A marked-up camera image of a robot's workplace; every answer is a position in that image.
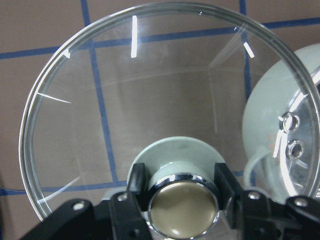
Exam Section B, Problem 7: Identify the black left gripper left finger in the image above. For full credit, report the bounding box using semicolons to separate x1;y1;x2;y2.
127;163;147;212

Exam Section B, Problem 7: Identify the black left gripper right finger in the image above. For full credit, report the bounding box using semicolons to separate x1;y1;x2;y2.
214;163;243;229

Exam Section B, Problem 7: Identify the clear glass pot lid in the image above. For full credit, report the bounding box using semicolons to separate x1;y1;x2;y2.
19;2;320;240

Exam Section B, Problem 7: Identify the pale green electric pot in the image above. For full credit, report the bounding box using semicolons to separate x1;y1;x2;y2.
241;42;320;201

